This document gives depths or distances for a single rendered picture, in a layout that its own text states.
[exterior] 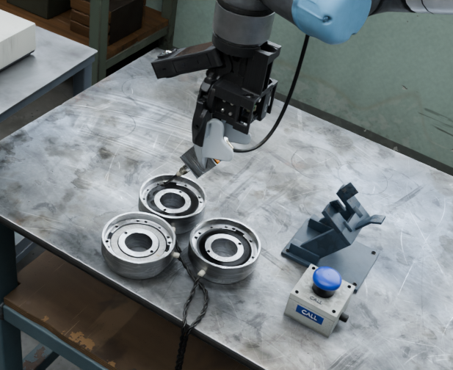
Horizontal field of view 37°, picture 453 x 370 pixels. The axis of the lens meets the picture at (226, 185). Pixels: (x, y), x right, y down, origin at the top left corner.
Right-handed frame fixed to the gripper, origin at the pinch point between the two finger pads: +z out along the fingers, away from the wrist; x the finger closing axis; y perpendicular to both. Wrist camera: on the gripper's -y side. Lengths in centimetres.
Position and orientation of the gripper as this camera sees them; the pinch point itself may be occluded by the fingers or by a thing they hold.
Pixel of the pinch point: (205, 153)
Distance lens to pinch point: 99.5
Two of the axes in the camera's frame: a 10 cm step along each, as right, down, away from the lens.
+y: 8.6, 4.1, -3.0
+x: 4.9, -4.9, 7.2
